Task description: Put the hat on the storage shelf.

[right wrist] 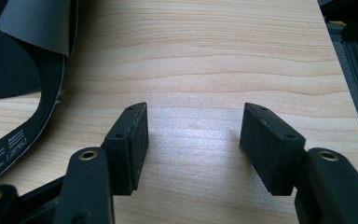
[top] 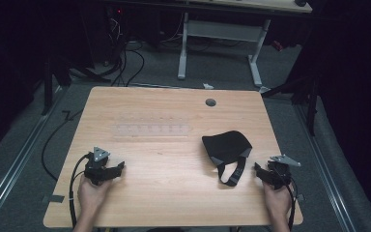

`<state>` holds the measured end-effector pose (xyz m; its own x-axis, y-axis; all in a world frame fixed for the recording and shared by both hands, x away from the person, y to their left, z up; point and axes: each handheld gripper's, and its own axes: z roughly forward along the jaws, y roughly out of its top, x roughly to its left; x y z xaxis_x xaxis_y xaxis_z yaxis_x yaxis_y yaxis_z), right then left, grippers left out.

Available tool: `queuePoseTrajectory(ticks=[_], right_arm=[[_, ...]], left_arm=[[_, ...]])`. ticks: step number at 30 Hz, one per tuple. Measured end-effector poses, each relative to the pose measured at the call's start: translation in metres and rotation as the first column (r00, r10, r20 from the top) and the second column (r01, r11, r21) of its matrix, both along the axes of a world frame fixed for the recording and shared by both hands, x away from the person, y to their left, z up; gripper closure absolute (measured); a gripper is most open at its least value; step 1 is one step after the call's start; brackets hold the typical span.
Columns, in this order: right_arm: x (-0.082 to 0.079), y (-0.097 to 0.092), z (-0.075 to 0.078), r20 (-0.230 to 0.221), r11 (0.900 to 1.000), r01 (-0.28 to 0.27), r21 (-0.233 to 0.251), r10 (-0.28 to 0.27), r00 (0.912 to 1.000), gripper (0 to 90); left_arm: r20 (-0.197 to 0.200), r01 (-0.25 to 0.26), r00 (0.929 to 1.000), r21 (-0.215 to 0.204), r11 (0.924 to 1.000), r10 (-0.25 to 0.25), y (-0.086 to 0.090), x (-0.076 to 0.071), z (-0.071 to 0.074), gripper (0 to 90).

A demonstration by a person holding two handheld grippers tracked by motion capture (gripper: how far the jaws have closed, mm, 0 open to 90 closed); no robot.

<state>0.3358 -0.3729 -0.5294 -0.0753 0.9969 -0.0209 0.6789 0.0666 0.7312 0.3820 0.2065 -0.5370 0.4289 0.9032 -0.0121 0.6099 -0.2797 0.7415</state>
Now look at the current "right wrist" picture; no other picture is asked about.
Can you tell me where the black belt strap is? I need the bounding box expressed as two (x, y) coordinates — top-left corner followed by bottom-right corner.
(0, 0), (79, 189)

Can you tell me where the black metal frame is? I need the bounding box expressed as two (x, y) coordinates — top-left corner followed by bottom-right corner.
(316, 0), (358, 155)

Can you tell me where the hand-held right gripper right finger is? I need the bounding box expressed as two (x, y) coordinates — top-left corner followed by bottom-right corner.
(239, 102), (358, 224)

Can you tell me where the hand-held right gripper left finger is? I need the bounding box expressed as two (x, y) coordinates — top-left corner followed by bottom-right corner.
(53, 102), (150, 224)

